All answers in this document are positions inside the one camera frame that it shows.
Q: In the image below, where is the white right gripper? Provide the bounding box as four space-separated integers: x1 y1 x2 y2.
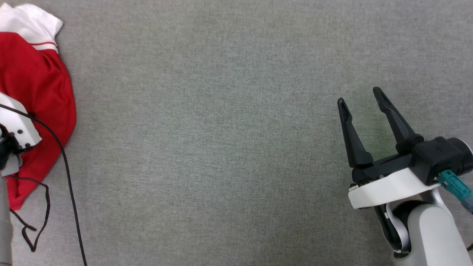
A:
337 87 442 210

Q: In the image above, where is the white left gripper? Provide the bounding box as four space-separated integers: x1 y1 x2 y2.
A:
0 92 42 150

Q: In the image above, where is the red and white basketball jersey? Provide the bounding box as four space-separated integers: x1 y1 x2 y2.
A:
0 3 77 211

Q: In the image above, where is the grey fabric sofa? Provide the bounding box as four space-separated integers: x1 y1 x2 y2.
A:
0 0 473 266

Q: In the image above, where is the long black cable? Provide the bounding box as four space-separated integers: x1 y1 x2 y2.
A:
0 103 88 266

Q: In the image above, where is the thin looped black cable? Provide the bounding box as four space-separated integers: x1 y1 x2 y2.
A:
6 175 51 253

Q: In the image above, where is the teal right camera connector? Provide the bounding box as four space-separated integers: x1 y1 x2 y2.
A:
438 170 473 215

